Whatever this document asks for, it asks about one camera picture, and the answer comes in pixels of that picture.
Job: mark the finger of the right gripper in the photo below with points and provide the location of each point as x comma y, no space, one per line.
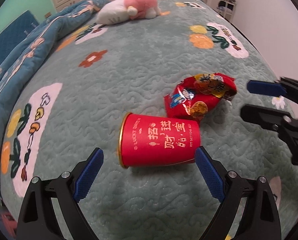
266,88
267,118

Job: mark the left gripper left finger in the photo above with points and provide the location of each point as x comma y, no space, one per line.
85,172

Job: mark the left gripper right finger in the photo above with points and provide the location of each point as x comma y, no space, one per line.
211,176

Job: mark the red paper cup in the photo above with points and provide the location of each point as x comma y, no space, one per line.
157,141

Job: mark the red snack wrapper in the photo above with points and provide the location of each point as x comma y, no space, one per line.
197,95

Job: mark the white shoe rack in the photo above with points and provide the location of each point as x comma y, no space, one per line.
226,9

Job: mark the blue floral quilt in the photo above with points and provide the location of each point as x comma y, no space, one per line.
28,56

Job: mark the pink white plush toy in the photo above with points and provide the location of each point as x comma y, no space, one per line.
119,11

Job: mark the blue padded headboard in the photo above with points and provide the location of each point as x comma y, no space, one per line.
16,32

